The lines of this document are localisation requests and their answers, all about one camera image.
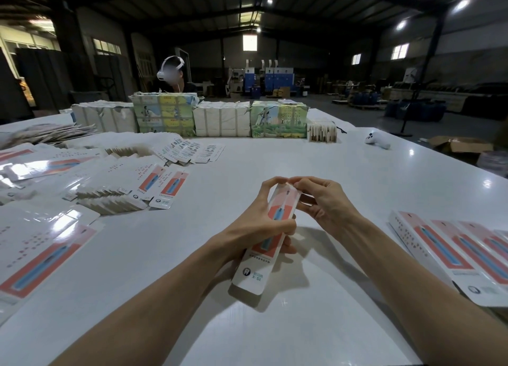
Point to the blue bins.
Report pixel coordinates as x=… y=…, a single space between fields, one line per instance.
x=415 y=110

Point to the square bright window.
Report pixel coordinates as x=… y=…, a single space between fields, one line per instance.
x=250 y=43

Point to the white plastic bags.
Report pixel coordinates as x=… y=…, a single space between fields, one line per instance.
x=494 y=163

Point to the green printed carton bundle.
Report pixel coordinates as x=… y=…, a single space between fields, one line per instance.
x=279 y=120

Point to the small white object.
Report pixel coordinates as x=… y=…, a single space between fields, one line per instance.
x=378 y=139

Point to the person's right hand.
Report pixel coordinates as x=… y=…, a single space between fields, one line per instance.
x=329 y=203

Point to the black floor stand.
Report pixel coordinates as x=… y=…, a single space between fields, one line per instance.
x=414 y=100

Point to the blue machine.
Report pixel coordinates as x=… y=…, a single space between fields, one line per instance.
x=276 y=80

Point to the small wall window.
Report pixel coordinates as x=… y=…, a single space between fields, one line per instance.
x=356 y=59

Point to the green yellow carton bundle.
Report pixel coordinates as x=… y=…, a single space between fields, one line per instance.
x=164 y=114

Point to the small black tool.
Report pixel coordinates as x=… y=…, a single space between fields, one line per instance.
x=340 y=128

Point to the white headset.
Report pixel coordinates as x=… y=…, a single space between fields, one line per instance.
x=168 y=70

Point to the open cardboard box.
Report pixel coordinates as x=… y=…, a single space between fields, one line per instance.
x=460 y=147

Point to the person's left hand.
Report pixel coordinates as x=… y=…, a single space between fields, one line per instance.
x=254 y=225

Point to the row of white cartons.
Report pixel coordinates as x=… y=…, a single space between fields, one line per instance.
x=222 y=120
x=103 y=117

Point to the small beige card stack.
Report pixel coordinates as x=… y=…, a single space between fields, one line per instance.
x=322 y=132

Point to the white toothbrush carton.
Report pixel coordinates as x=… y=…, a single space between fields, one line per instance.
x=254 y=274

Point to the grey crate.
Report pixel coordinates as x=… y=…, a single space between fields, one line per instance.
x=90 y=97

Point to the pile of grey flat sheets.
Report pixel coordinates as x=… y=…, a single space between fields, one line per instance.
x=44 y=134

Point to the pile of carton blanks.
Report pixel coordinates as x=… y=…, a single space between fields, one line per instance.
x=63 y=207

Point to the double wall window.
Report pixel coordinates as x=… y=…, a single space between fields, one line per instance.
x=400 y=51

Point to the dark grey cabinet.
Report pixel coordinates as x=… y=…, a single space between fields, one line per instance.
x=44 y=80

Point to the person's right forearm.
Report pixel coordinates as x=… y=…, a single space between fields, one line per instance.
x=433 y=294

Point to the person's left forearm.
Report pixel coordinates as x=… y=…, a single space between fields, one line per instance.
x=143 y=312

